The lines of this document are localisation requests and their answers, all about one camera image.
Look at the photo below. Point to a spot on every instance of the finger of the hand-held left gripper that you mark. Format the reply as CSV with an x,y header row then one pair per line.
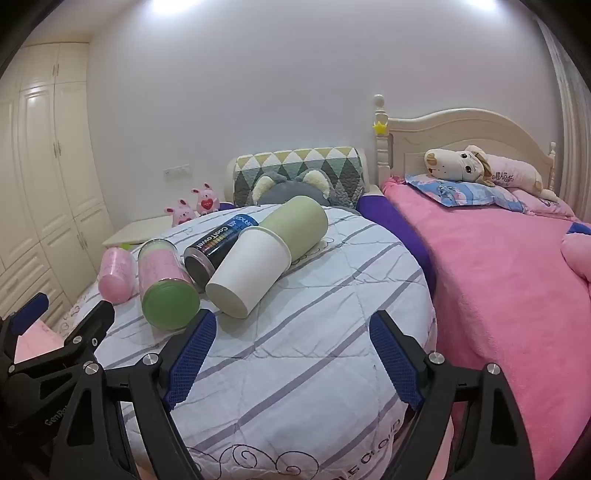
x,y
87,325
28,314

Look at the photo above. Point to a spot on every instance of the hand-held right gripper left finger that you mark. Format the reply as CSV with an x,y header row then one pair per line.
x,y
191,357

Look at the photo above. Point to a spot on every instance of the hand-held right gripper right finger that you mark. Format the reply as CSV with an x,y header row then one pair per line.
x,y
396,364

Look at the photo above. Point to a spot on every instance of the white paper cup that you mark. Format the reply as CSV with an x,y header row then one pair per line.
x,y
249,277

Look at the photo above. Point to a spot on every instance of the pink plastic cup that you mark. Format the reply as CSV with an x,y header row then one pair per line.
x,y
115,277

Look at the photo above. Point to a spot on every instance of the pale green cup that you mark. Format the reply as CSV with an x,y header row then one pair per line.
x,y
300,221

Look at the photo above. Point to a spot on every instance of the pink tumbler with green base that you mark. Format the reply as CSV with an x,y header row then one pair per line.
x,y
166,295

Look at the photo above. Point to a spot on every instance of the cream nightstand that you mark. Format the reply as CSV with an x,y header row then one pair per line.
x,y
134,230

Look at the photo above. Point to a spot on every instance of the black printed can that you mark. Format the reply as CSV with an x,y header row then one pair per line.
x,y
210,251

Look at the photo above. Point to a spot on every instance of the pink fleece blanket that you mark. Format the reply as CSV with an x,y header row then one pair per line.
x,y
498,286

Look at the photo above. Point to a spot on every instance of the pink pig plush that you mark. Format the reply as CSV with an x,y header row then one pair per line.
x,y
181,213
206,201

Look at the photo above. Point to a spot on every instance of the purple bed sheet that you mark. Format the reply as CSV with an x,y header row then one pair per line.
x,y
383,217

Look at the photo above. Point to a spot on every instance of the cream wardrobe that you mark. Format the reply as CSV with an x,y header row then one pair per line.
x,y
46,161

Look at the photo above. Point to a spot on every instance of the blue printed pillow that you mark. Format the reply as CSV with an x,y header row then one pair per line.
x,y
461,191

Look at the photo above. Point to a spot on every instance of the grey bear plush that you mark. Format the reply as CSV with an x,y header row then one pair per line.
x,y
286,189

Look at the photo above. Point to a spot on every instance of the long dog plush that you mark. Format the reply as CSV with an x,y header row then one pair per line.
x,y
457,164

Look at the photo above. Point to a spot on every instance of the pink plush toy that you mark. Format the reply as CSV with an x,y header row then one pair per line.
x,y
577,254

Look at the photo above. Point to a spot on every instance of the triangle patterned quilted cover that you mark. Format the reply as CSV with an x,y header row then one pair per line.
x,y
323,161

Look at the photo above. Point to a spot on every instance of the pink pillow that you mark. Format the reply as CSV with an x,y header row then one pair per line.
x,y
549,205

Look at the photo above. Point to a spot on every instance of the cream wooden headboard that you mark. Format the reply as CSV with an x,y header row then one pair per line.
x,y
415,138

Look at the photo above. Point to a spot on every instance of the yellow star decoration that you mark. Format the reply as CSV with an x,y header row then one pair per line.
x,y
380,128

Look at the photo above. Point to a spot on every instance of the white curtain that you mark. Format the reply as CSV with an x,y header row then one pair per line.
x,y
572,115

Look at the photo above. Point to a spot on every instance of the white wall socket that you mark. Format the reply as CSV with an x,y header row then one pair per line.
x,y
177,170

